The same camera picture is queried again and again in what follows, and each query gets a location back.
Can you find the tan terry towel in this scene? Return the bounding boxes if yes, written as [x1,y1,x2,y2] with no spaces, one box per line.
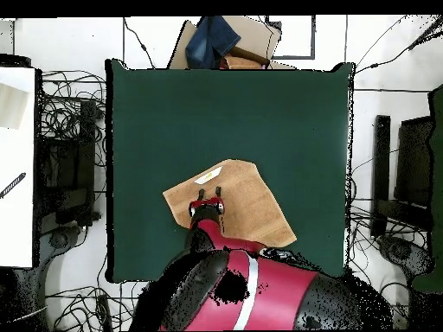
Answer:
[162,158,298,248]

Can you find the dark green table cloth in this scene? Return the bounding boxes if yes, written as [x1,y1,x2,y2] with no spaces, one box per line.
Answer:
[105,58,356,286]

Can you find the black equipment rack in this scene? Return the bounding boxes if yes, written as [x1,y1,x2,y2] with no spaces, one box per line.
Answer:
[35,99,99,227]

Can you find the tan towel in box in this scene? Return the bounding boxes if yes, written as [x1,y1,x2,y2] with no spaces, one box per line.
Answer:
[224,54,265,70]

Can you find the black round caster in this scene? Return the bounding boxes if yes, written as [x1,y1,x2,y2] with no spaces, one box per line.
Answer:
[48,229,72,250]

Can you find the blue jeans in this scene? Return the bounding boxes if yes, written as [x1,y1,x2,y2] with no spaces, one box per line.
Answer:
[184,15,242,70]

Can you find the cardboard box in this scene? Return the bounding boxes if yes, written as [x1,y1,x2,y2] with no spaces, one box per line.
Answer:
[167,15,297,70]

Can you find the white desk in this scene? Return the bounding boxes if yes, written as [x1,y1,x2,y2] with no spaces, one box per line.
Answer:
[0,66,36,268]

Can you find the black ridged tool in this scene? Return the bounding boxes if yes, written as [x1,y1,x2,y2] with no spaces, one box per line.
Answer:
[0,171,27,200]

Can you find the wide black stand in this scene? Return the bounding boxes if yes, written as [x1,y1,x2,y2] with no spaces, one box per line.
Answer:
[394,115,435,229]

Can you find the beige block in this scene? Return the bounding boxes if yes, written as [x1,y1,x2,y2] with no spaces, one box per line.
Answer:
[0,82,29,131]

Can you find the black cable tangle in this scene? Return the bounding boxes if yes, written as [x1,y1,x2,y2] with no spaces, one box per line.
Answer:
[345,198,430,329]

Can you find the narrow black post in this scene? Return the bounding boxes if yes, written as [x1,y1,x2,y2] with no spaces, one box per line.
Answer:
[369,114,391,238]

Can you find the black looped cables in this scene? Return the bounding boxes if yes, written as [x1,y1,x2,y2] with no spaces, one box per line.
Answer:
[40,69,106,139]

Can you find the black rectangular floor frame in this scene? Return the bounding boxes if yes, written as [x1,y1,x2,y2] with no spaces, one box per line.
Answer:
[265,15,317,61]

